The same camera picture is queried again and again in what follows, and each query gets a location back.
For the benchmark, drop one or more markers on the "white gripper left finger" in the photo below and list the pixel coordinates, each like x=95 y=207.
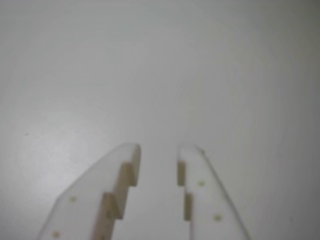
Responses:
x=82 y=200

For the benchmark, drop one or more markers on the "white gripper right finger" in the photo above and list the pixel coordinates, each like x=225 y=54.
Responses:
x=205 y=200

